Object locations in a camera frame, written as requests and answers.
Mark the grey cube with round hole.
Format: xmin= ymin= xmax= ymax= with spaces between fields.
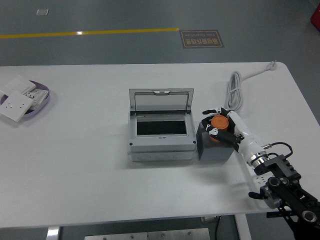
xmin=196 ymin=121 xmax=237 ymax=162

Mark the metal base plate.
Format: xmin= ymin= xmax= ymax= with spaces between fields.
xmin=84 ymin=227 xmax=211 ymax=240

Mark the yellow floor tape line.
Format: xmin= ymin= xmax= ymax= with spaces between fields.
xmin=0 ymin=27 xmax=180 ymax=40

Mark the white power strip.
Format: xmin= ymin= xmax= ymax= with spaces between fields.
xmin=239 ymin=152 xmax=273 ymax=211

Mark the dark floor sign with lettering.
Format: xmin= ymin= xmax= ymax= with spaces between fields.
xmin=179 ymin=29 xmax=225 ymax=49

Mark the white multi-hole socket panel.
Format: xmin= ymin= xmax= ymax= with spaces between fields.
xmin=22 ymin=88 xmax=50 ymax=110

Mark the white table leg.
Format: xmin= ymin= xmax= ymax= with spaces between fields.
xmin=46 ymin=226 xmax=61 ymax=240
xmin=234 ymin=214 xmax=252 ymax=240

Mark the purple tray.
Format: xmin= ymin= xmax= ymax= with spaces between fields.
xmin=0 ymin=79 xmax=53 ymax=122

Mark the black cable under table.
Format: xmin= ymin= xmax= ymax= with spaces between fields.
xmin=214 ymin=215 xmax=223 ymax=240

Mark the grey electrical box with lid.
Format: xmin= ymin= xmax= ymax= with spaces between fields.
xmin=127 ymin=87 xmax=197 ymax=163

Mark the orange cylinder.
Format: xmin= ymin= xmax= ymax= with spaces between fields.
xmin=208 ymin=114 xmax=230 ymax=143

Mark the white blank switch plate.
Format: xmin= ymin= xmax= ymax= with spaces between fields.
xmin=4 ymin=77 xmax=37 ymax=95

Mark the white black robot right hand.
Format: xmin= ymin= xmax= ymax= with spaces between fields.
xmin=201 ymin=106 xmax=267 ymax=165

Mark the red object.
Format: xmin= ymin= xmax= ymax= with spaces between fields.
xmin=309 ymin=4 xmax=320 ymax=27

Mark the white wall socket plate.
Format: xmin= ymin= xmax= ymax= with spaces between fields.
xmin=0 ymin=90 xmax=33 ymax=123

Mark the white power cord with plug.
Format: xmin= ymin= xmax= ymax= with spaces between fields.
xmin=226 ymin=59 xmax=279 ymax=112

